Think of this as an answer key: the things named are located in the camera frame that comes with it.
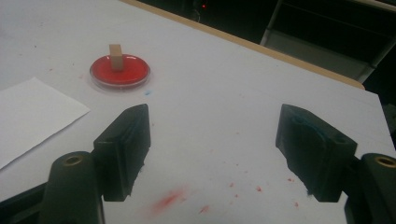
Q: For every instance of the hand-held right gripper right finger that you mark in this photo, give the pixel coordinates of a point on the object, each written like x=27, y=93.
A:
x=314, y=149

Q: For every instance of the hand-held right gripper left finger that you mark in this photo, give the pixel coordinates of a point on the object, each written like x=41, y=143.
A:
x=124, y=149

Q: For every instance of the round red ink pad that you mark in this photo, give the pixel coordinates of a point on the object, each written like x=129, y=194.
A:
x=130, y=74

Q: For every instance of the small wooden stamp block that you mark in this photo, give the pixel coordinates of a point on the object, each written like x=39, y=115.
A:
x=116, y=57

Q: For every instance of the white paper sheet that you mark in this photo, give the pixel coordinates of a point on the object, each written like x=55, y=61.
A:
x=34, y=118

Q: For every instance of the dark device with red light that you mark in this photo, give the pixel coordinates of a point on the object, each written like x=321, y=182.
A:
x=204, y=5

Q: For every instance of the white metal desk frame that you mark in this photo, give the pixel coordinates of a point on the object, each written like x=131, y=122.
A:
x=314, y=51

